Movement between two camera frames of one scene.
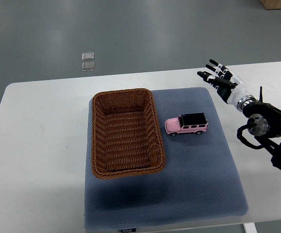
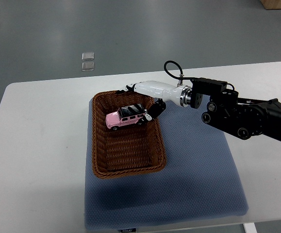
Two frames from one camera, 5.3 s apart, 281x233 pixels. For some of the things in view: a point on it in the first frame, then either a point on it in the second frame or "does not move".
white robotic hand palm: [237, 93] to [180, 95]
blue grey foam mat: [200, 180] does not move
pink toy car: [185, 123] to [132, 114]
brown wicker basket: [126, 136] does not move
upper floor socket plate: [88, 56] does not move
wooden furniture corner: [278, 4] does not move
